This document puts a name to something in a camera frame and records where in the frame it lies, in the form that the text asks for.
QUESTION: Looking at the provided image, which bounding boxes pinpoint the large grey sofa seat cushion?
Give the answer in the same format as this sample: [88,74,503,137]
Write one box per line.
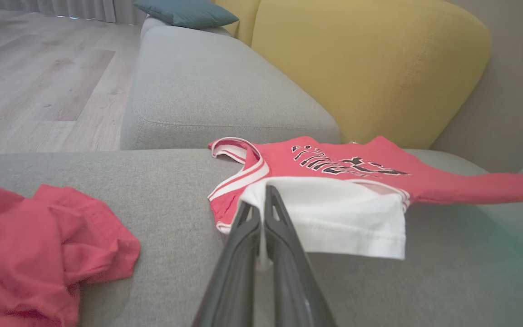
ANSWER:
[0,146,523,327]

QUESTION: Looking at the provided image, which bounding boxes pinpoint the blue throw pillow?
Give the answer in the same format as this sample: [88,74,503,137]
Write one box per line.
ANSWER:
[133,0,240,30]

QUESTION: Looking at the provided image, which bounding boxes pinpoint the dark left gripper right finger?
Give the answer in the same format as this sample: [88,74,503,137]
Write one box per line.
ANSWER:
[263,184,338,327]

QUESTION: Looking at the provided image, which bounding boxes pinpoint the wide yellow sofa back cushion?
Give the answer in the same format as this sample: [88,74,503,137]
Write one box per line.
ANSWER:
[251,0,492,150]

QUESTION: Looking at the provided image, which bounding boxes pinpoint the narrow yellow sofa back cushion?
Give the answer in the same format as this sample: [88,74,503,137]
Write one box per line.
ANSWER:
[214,0,262,47]

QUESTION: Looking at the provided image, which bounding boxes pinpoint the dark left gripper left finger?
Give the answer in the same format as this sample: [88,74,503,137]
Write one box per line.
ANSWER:
[192,201,262,327]

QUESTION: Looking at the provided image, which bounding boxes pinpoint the red jersey white sleeves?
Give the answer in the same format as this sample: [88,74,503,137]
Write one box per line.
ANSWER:
[207,135,523,261]

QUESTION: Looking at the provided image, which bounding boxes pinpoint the red shorts white side stripe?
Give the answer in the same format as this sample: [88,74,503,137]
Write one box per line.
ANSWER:
[0,183,141,327]

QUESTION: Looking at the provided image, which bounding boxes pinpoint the small grey sofa seat cushion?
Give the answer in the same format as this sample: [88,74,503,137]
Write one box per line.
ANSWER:
[120,16,342,151]

